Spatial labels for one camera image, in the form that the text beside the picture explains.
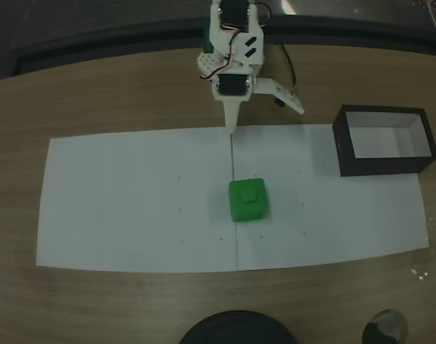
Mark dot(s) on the green square block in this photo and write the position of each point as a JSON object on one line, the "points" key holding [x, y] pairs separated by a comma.
{"points": [[247, 200]]}

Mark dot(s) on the dark brown open box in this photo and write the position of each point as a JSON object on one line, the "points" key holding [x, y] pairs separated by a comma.
{"points": [[379, 166]]}

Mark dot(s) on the green table clamp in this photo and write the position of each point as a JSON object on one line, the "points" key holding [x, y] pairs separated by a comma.
{"points": [[206, 41]]}

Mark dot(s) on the white paper sheet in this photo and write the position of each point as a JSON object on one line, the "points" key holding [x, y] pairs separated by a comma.
{"points": [[329, 222], [132, 200]]}

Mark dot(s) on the black round object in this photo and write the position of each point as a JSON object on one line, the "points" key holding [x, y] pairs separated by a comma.
{"points": [[236, 329]]}

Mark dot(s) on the round silver dark object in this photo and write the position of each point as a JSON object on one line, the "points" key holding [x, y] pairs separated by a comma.
{"points": [[384, 328]]}

